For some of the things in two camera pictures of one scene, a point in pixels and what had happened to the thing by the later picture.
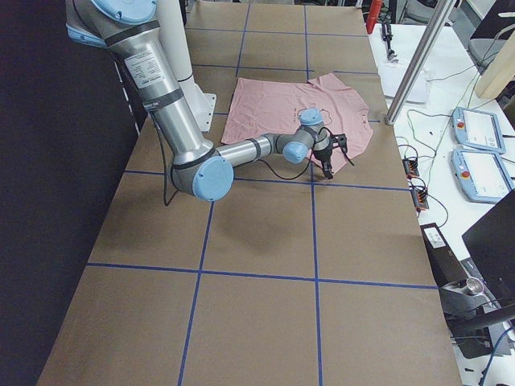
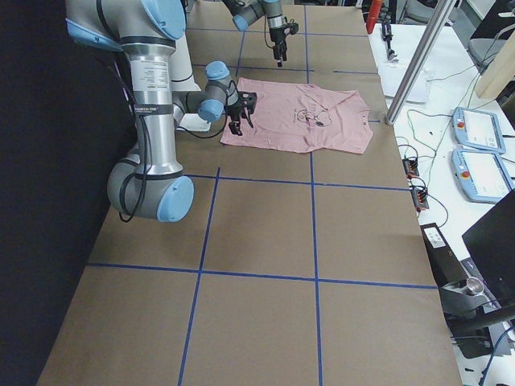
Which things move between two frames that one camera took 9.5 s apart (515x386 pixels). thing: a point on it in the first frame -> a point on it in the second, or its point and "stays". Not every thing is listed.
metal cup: (474, 285) stays
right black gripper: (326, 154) -> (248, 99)
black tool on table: (386, 29) stays
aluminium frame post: (436, 22) stays
